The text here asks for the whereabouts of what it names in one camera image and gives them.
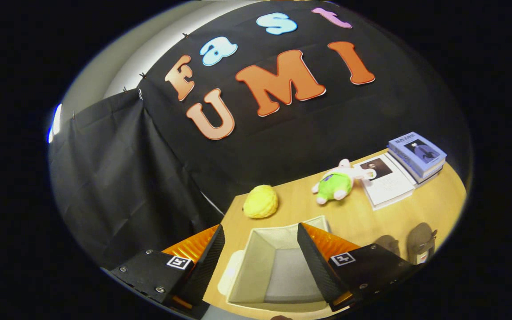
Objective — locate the brown fuzzy shoe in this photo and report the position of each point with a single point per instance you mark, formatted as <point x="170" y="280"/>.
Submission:
<point x="420" y="238"/>
<point x="388" y="243"/>

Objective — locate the green and white plush toy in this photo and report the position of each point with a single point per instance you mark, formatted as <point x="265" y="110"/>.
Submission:
<point x="334" y="186"/>

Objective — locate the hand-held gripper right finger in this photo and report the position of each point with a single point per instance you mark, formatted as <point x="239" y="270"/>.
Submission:
<point x="314" y="262"/>

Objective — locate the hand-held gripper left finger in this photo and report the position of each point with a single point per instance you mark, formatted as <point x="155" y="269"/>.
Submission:
<point x="205" y="266"/>

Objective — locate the grey fabric storage box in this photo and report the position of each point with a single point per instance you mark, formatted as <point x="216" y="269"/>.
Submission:
<point x="278" y="266"/>

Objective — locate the white book with portrait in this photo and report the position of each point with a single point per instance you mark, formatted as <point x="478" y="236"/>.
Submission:
<point x="389" y="186"/>

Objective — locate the yellow plush toy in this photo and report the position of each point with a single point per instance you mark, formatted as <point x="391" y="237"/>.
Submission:
<point x="260" y="202"/>

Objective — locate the row of black clips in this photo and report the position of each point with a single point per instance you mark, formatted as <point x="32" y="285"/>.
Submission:
<point x="142" y="75"/>

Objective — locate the blue book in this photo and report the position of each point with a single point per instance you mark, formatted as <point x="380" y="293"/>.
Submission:
<point x="418" y="151"/>

